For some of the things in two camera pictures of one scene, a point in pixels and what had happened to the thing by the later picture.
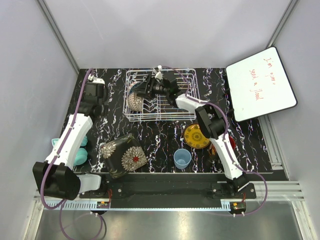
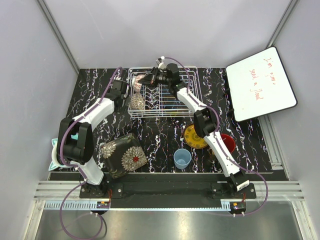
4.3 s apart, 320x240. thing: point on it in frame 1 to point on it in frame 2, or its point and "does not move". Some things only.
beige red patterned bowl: (135, 101) does not move
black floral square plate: (123, 155) does not move
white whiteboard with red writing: (258, 85) does not move
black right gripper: (142, 89) to (148, 79)
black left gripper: (105, 102) to (123, 109)
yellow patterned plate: (194, 138) does not move
